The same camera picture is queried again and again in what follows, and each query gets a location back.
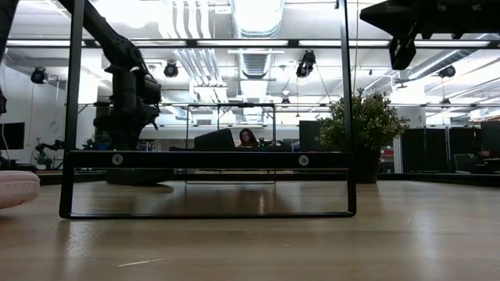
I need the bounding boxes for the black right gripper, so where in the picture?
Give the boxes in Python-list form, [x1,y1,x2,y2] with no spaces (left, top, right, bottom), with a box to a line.
[359,0,470,35]

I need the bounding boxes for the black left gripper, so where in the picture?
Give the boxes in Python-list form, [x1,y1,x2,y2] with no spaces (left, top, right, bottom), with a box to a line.
[93,101,162,152]

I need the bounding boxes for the pink slide sandal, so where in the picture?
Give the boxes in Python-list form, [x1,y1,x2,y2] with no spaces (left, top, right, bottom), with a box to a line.
[0,170,41,210]

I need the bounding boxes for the black desk monitor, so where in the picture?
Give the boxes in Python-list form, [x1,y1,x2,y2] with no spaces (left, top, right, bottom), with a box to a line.
[193,127,237,152]

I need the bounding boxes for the green plant in black pot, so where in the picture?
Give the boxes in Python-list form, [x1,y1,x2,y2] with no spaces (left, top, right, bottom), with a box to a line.
[315,87,410,184]

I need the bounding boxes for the person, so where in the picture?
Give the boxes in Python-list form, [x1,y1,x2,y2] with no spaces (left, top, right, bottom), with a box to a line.
[238,127,259,148]

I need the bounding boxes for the black partition panels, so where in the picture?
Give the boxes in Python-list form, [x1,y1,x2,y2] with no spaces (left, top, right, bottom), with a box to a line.
[401,126,484,173]

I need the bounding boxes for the dark office chair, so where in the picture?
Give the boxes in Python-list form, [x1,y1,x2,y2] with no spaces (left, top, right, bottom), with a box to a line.
[452,152,500,175]

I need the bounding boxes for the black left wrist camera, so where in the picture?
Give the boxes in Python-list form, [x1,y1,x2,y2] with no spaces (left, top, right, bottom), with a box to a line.
[134,73,163,105]

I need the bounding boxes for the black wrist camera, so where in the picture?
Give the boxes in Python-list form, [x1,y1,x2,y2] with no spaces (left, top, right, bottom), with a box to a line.
[134,73,163,105]
[388,23,418,72]

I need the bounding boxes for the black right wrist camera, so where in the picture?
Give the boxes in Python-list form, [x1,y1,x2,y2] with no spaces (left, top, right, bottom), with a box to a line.
[388,23,418,72]

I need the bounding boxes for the black wall screen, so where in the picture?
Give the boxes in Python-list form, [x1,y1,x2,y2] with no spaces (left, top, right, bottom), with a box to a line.
[0,122,26,151]

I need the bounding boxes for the black aluminium table frame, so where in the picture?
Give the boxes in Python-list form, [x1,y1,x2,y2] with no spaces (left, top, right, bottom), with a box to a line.
[0,0,500,187]

